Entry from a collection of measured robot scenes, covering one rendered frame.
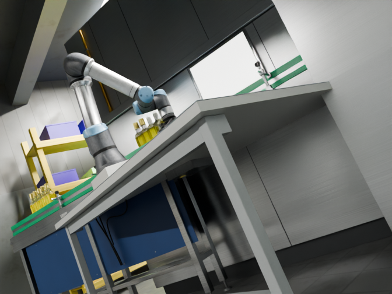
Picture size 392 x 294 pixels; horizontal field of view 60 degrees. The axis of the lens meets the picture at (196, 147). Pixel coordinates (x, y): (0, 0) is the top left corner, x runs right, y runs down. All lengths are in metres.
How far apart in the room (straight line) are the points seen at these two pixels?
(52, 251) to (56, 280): 0.22
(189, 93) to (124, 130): 0.63
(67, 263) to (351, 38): 2.29
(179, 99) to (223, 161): 1.30
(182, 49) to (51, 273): 1.90
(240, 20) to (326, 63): 0.73
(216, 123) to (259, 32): 1.14
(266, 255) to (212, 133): 0.36
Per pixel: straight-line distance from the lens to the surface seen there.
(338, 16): 1.57
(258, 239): 0.96
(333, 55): 1.54
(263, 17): 2.07
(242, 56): 2.04
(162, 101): 1.86
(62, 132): 4.43
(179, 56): 2.29
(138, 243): 2.22
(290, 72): 1.76
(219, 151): 0.96
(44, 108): 5.40
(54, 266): 2.90
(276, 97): 1.19
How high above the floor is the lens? 0.47
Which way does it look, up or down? 10 degrees up
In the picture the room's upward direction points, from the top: 23 degrees counter-clockwise
